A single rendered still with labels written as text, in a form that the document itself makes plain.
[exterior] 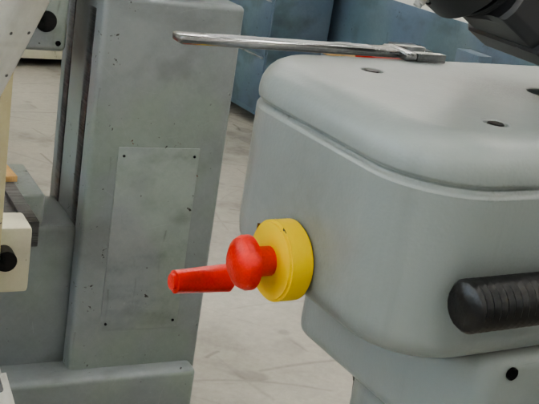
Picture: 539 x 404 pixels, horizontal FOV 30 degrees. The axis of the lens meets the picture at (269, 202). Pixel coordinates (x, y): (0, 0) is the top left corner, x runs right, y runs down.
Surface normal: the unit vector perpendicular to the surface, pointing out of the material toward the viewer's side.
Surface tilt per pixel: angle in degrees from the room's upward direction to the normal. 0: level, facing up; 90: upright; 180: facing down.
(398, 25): 90
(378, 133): 63
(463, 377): 90
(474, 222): 90
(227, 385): 0
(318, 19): 90
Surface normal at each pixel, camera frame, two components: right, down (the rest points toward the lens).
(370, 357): -0.86, 0.04
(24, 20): 0.71, 0.66
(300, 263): 0.51, 0.03
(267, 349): 0.15, -0.94
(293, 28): 0.49, 0.35
